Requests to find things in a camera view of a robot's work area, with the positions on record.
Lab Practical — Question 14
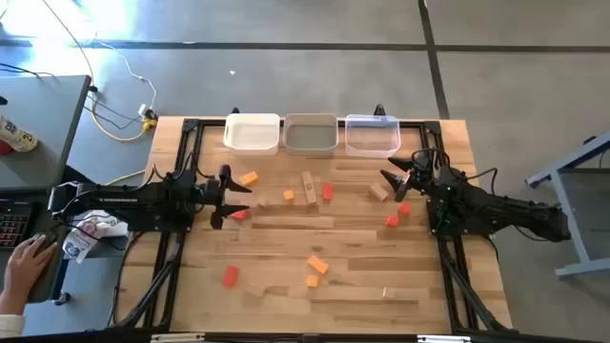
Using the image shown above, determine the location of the white cable with adapter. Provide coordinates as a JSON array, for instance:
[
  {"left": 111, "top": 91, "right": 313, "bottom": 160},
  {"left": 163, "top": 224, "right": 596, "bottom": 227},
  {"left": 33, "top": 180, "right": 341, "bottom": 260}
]
[{"left": 93, "top": 38, "right": 158, "bottom": 117}]

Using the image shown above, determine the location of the crumpled printed snack bag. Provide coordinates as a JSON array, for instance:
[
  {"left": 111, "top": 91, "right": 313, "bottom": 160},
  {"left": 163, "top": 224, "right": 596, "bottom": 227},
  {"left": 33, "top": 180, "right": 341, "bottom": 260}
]
[{"left": 60, "top": 216, "right": 104, "bottom": 266}]

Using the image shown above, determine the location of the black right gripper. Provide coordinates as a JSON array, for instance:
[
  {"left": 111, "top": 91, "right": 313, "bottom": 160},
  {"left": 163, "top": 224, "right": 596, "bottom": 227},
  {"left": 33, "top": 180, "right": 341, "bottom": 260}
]
[{"left": 379, "top": 151, "right": 442, "bottom": 203}]

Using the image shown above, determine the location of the blue-grey metal table frame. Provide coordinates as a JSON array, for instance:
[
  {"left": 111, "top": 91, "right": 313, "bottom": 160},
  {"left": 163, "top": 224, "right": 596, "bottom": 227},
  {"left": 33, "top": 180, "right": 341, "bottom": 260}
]
[{"left": 525, "top": 129, "right": 610, "bottom": 279}]

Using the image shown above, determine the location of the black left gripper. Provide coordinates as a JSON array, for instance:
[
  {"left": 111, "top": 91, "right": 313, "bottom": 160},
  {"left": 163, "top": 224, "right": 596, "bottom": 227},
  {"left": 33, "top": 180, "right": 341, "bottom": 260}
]
[{"left": 202, "top": 164, "right": 254, "bottom": 231}]

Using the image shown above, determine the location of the white plastic bin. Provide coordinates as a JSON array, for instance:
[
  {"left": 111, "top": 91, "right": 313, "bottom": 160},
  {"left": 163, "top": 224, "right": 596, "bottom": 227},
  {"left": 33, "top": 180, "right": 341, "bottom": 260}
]
[{"left": 223, "top": 112, "right": 281, "bottom": 156}]

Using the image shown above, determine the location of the light grey desk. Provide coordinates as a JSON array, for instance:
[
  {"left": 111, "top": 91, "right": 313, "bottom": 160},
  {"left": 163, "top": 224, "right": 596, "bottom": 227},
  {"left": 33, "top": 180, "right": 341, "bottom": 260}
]
[{"left": 0, "top": 74, "right": 92, "bottom": 192}]

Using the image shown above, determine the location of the black keyboard red backlight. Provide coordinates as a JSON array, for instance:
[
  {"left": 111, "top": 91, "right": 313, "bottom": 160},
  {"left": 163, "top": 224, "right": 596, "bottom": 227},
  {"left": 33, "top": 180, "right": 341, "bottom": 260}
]
[{"left": 0, "top": 199, "right": 33, "bottom": 252}]

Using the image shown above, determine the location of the grey plastic bin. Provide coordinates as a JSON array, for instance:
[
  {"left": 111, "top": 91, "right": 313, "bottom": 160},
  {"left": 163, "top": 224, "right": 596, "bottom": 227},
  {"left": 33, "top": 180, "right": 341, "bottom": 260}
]
[{"left": 282, "top": 112, "right": 340, "bottom": 157}]

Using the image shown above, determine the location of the clear plastic bin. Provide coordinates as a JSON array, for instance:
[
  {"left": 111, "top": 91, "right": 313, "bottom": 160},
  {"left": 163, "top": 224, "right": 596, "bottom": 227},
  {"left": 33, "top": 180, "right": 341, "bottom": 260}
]
[{"left": 344, "top": 113, "right": 402, "bottom": 159}]

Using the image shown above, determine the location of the black aluminium table frame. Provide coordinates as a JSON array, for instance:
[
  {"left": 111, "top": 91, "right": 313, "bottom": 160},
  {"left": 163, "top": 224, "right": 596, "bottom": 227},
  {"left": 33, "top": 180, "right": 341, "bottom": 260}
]
[{"left": 108, "top": 115, "right": 515, "bottom": 334}]

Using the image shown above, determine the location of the silver metal bracket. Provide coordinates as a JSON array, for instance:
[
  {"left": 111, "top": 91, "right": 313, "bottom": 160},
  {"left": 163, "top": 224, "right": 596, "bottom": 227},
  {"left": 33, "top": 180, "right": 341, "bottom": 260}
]
[
  {"left": 151, "top": 333, "right": 206, "bottom": 343},
  {"left": 417, "top": 333, "right": 473, "bottom": 343}
]

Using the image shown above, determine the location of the dark grey desk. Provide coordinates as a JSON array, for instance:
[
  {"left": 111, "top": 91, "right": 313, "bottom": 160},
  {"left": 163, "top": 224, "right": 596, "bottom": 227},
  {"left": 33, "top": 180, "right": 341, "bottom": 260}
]
[{"left": 0, "top": 188, "right": 80, "bottom": 306}]

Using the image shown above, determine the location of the person's hand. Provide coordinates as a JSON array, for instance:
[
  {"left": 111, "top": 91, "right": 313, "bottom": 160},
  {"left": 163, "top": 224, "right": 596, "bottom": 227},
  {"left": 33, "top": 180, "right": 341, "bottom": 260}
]
[{"left": 0, "top": 235, "right": 59, "bottom": 306}]

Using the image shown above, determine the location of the white printed bottle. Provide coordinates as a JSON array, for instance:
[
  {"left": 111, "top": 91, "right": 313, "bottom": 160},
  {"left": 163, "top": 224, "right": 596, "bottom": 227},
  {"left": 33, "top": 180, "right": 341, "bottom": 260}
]
[{"left": 0, "top": 113, "right": 39, "bottom": 153}]

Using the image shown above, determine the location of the long printed natural wooden block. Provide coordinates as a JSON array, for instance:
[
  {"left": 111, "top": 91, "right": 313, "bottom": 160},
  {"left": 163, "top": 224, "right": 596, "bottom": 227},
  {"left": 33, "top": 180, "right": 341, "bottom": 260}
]
[{"left": 300, "top": 171, "right": 318, "bottom": 207}]

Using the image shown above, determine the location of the person's forearm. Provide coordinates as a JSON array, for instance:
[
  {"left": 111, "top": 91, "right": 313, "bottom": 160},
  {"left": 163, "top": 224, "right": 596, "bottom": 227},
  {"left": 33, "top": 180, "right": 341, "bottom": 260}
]
[{"left": 0, "top": 290, "right": 28, "bottom": 339}]

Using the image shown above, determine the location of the yellow extension cable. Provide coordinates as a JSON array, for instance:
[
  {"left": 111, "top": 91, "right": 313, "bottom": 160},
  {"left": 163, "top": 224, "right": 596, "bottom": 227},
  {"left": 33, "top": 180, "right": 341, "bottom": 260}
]
[{"left": 89, "top": 90, "right": 159, "bottom": 143}]

